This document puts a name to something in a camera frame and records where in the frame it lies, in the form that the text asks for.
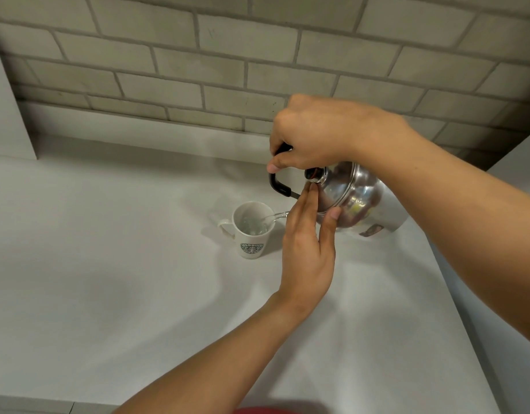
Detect person's left hand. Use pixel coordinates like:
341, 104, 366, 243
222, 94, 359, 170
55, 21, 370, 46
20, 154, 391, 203
277, 182, 337, 319

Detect person's right hand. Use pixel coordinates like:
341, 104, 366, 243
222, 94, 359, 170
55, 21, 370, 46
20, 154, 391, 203
267, 94, 414, 174

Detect steel kettle lid black knob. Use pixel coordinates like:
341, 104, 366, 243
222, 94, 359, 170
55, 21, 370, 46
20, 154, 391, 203
305, 161, 361, 214

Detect steel kettle with black handle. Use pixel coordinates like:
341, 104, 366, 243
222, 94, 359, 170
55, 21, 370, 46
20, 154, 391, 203
269, 143, 410, 240

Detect person's right forearm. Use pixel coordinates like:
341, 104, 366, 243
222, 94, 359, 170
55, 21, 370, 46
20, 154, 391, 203
379, 118, 530, 350

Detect person's left forearm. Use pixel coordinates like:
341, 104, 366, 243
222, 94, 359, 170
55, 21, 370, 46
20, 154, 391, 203
112, 294, 313, 414

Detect white mug with green logo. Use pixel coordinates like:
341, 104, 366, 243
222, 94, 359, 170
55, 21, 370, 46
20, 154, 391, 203
217, 201, 277, 260

